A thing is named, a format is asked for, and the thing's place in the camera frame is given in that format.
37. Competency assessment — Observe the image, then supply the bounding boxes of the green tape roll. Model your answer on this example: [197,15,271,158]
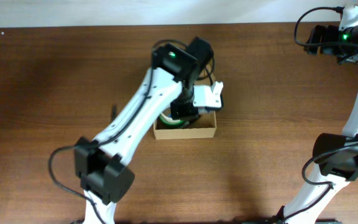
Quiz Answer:
[159,116,185,129]

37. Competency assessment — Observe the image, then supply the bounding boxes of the dark grey ballpoint pen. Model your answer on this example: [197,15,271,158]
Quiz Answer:
[111,105,117,122]

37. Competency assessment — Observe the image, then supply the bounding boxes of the cream masking tape roll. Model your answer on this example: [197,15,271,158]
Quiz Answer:
[159,113,183,125]

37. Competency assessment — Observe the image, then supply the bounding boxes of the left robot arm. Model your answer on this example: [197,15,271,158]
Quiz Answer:
[74,37,223,223]

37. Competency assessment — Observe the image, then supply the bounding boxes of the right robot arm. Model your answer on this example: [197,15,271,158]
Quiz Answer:
[271,6,358,223]

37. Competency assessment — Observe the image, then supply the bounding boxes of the open cardboard box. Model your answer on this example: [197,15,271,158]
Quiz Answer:
[152,64,218,141]

